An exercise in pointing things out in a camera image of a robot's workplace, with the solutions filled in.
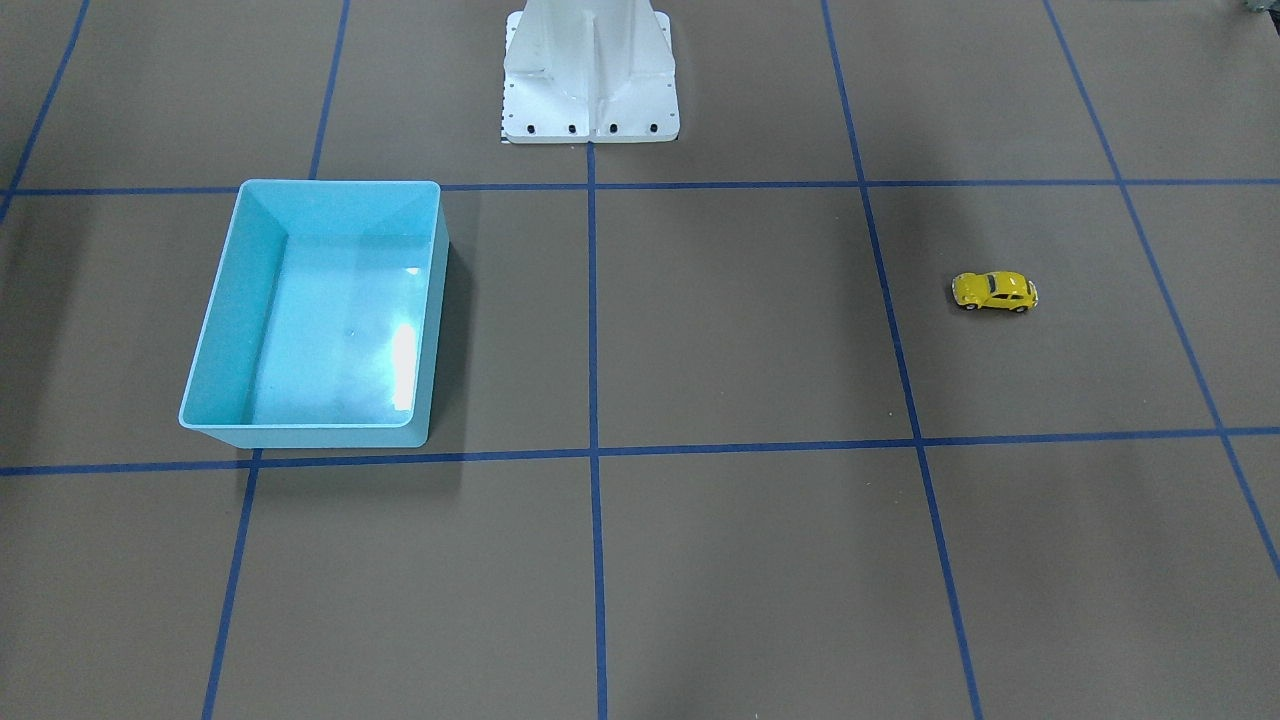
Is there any yellow beetle toy car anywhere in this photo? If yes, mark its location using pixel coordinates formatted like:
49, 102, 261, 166
950, 272, 1039, 313

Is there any light blue plastic bin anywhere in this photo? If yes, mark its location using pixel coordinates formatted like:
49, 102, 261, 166
178, 179, 451, 448

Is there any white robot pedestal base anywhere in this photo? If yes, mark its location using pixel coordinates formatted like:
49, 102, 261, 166
500, 1, 681, 145

